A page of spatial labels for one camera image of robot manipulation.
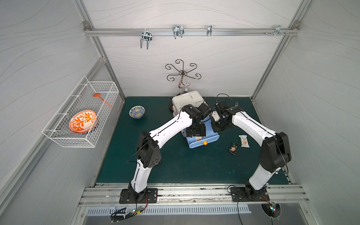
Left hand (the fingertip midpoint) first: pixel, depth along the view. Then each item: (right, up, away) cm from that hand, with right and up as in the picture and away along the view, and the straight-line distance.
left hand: (200, 136), depth 80 cm
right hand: (+11, +4, +9) cm, 14 cm away
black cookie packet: (+23, -10, +11) cm, 28 cm away
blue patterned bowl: (-47, +14, +30) cm, 58 cm away
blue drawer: (+6, 0, +1) cm, 7 cm away
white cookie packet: (0, -3, +6) cm, 7 cm away
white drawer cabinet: (-3, +23, +11) cm, 26 cm away
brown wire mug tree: (-10, +40, +13) cm, 44 cm away
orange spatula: (-59, +24, -1) cm, 63 cm away
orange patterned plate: (-57, +10, -16) cm, 60 cm away
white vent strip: (-13, -36, -9) cm, 39 cm away
